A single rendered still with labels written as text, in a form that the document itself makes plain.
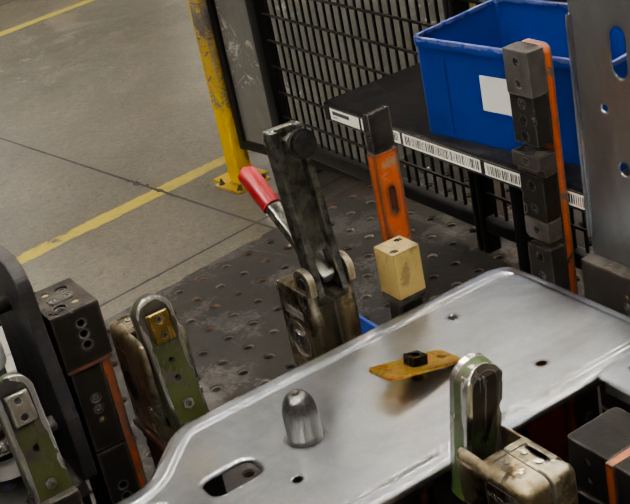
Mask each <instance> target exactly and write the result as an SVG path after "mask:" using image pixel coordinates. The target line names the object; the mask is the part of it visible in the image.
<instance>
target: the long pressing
mask: <svg viewBox="0 0 630 504"><path fill-rule="evenodd" d="M449 316H457V318H456V319H453V320H450V319H448V317H449ZM415 350H418V351H421V352H423V353H425V352H429V351H432V350H444V351H446V352H449V353H451V354H454V355H456V356H459V357H461V358H463V357H464V356H465V355H467V354H469V353H472V352H480V353H482V354H483V355H484V356H485V357H487V358H488V359H489V360H491V361H492V362H493V363H494V364H496V365H497V366H498V367H499V368H500V369H501V370H502V373H503V374H502V382H503V385H502V400H501V402H500V409H501V412H502V425H505V426H507V427H509V428H511V429H512V430H514V431H516V432H517V431H519V430H521V429H522V428H524V427H526V426H528V425H529V424H531V423H533V422H534V421H536V420H538V419H539V418H541V417H543V416H545V415H546V414H548V413H550V412H551V411H553V410H555V409H557V408H558V407H560V406H562V405H563V404H565V403H567V402H569V401H570V400H572V399H574V398H575V397H577V396H579V395H581V394H582V393H584V392H586V391H587V390H589V389H591V388H593V387H594V386H596V385H598V384H599V383H601V382H602V381H601V380H600V379H599V377H598V375H599V372H600V371H602V370H603V369H605V368H607V367H608V366H610V365H612V364H613V363H615V362H617V361H619V360H620V359H622V358H624V357H626V356H627V355H629V354H630V317H629V316H626V315H624V314H622V313H620V312H617V311H615V310H613V309H610V308H608V307H606V306H604V305H601V304H599V303H597V302H594V301H592V300H590V299H588V298H585V297H583V296H581V295H578V294H576V293H574V292H572V291H569V290H567V289H565V288H562V287H560V286H558V285H556V284H553V283H551V282H549V281H546V280H544V279H542V278H540V277H537V276H535V275H532V274H529V273H527V272H524V271H521V270H519V269H517V268H513V267H499V268H495V269H492V270H489V271H486V272H484V273H482V274H480V275H478V276H476V277H474V278H472V279H470V280H468V281H466V282H464V283H462V284H460V285H458V286H456V287H454V288H452V289H450V290H448V291H446V292H444V293H442V294H440V295H438V296H436V297H435V298H433V299H431V300H429V301H427V302H425V303H423V304H421V305H419V306H417V307H415V308H413V309H411V310H409V311H407V312H405V313H403V314H401V315H399V316H397V317H395V318H393V319H391V320H389V321H387V322H385V323H383V324H381V325H379V326H377V327H375V328H373V329H371V330H369V331H367V332H365V333H363V334H362V335H360V336H358V337H356V338H354V339H352V340H350V341H348V342H346V343H344V344H342V345H340V346H338V347H336V348H334V349H332V350H330V351H328V352H326V353H324V354H322V355H320V356H318V357H316V358H314V359H312V360H310V361H308V362H306V363H304V364H302V365H300V366H298V367H296V368H294V369H292V370H290V371H289V372H287V373H285V374H283V375H281V376H279V377H277V378H275V379H273V380H271V381H269V382H267V383H265V384H263V385H261V386H259V387H257V388H255V389H253V390H251V391H249V392H247V393H245V394H243V395H241V396H239V397H237V398H235V399H233V400H231V401H229V402H227V403H225V404H223V405H221V406H219V407H217V408H216V409H214V410H212V411H210V412H208V413H206V414H204V415H202V416H200V417H198V418H196V419H194V420H192V421H190V422H188V423H187V424H185V425H184V426H182V427H181V428H180V429H179V430H178V431H177V432H176V433H175V434H174V435H173V436H172V437H171V439H170V440H169V442H168V444H167V446H166V448H165V450H164V452H163V454H162V456H161V458H160V460H159V462H158V464H157V466H156V468H155V471H154V473H153V475H152V477H151V478H150V480H149V481H148V482H147V483H146V484H145V485H144V486H143V487H142V488H141V489H140V490H139V491H137V492H136V493H134V494H132V495H131V496H129V497H127V498H125V499H123V500H121V501H119V502H117V503H116V504H394V503H396V502H398V501H399V500H401V499H403V498H404V497H406V496H408V495H409V494H411V493H413V492H415V491H416V490H418V489H420V488H421V487H423V486H425V485H427V484H428V483H430V482H432V481H433V480H435V479H437V478H439V477H440V476H442V475H444V474H445V473H447V472H449V471H450V402H449V379H450V375H451V372H452V370H453V368H454V367H455V365H456V364H454V365H450V366H447V367H443V368H440V369H436V370H433V371H429V372H426V373H422V375H424V378H423V379H421V380H413V379H412V377H413V376H412V377H408V378H404V379H401V380H397V381H387V380H385V379H382V378H380V377H378V376H376V375H374V374H371V373H370V372H369V368H371V367H374V366H377V365H381V364H385V363H388V362H392V361H396V360H399V359H403V354H404V353H408V352H412V351H415ZM539 361H545V362H547V363H546V364H545V365H543V366H538V365H536V363H537V362H539ZM294 389H303V390H305V391H307V392H308V393H309V394H310V395H311V396H312V398H313V399H314V401H315V403H316V405H317V409H318V413H319V417H320V422H321V426H322V431H323V432H324V436H323V439H322V440H321V441H320V442H319V443H317V444H316V445H313V446H311V447H307V448H295V447H292V446H290V445H289V443H288V438H287V434H286V430H285V426H284V421H283V417H282V402H283V399H284V397H285V395H286V394H287V393H288V392H289V391H291V390H294ZM243 463H252V464H254V465H255V466H256V467H257V468H258V469H260V470H261V474H260V475H259V476H257V477H256V478H254V479H252V480H250V481H248V482H246V483H244V484H243V485H241V486H239V487H237V488H235V489H233V490H232V491H230V492H228V493H226V494H224V495H222V496H217V497H214V496H211V495H209V494H208V493H207V492H206V491H205V490H204V489H203V486H204V485H205V484H206V483H207V482H209V481H211V480H212V479H214V478H216V477H218V476H220V475H222V474H224V473H225V472H227V471H229V470H231V469H233V468H235V467H237V466H239V465H241V464H243ZM297 477H302V478H303V480H302V481H301V482H298V483H295V482H293V480H294V479H295V478H297Z"/></svg>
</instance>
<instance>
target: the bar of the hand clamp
mask: <svg viewBox="0 0 630 504"><path fill-rule="evenodd" d="M261 135H262V138H263V142H264V145H265V148H266V152H267V155H268V159H269V162H270V165H271V169H272V172H273V175H274V179H275V182H276V186H277V189H278V192H279V196H280V199H281V202H282V206H283V209H284V213H285V216H286V219H287V223H288V226H289V230H290V233H291V236H292V240H293V243H294V246H295V250H296V253H297V257H298V260H299V263H300V267H301V268H304V269H306V270H307V271H309V272H310V274H311V275H312V277H313V279H314V281H315V284H316V288H317V293H318V297H316V298H317V299H322V298H324V297H325V293H324V289H323V286H322V283H321V279H320V276H319V272H318V269H317V265H316V262H315V259H314V255H313V253H315V252H317V251H320V250H322V252H323V255H324V259H325V261H326V262H327V263H328V264H329V266H330V265H331V266H333V268H334V270H335V274H334V276H333V279H332V280H331V283H332V285H334V286H337V287H341V288H345V287H347V286H348V281H347V278H346V274H345V271H344V267H343V264H342V260H341V257H340V253H339V250H338V246H337V243H336V239H335V235H334V232H333V228H332V225H331V221H330V218H329V214H328V211H327V207H326V204H325V200H324V197H323V193H322V190H321V186H320V183H319V179H318V176H317V172H316V169H315V165H314V162H313V158H312V155H313V154H314V152H315V150H316V147H317V140H316V137H315V135H314V133H313V132H312V131H311V130H309V129H305V128H304V126H303V123H302V122H297V121H292V120H290V121H288V122H285V123H283V124H281V125H278V126H276V127H273V128H271V129H268V130H266V131H263V132H262V134H261Z"/></svg>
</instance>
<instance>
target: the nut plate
mask: <svg viewBox="0 0 630 504"><path fill-rule="evenodd" d="M442 356H443V357H445V358H440V357H442ZM460 359H461V357H459V356H456V355H454V354H451V353H449V352H446V351H444V350H432V351H429V352H425V353H423V352H421V351H418V350H415V351H412V352H408V353H404V354H403V359H399V360H396V361H392V362H388V363H385V364H381V365H377V366H374V367H371V368H369V372H370V373H371V374H374V375H376V376H378V377H380V378H382V379H385V380H387V381H397V380H401V379H404V378H408V377H412V376H415V375H419V374H422V373H426V372H429V371H433V370H436V369H440V368H443V367H447V366H450V365H454V364H457V363H458V361H459V360H460ZM386 372H391V373H386Z"/></svg>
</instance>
